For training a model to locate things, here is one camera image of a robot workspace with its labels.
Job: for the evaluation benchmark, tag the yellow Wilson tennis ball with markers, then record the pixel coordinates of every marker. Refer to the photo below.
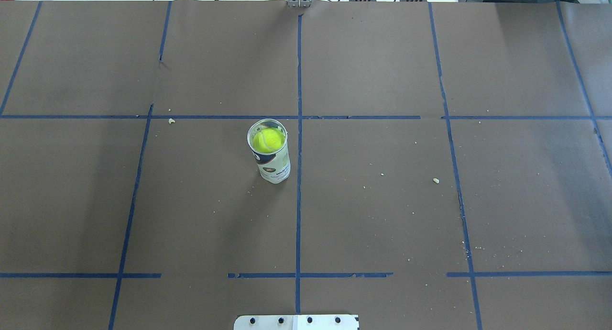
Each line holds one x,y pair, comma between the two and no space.
268,140

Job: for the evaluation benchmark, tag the clear tennis ball can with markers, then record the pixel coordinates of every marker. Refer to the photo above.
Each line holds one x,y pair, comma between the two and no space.
275,167

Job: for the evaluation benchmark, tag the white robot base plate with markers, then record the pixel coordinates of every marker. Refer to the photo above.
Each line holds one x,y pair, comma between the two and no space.
298,322

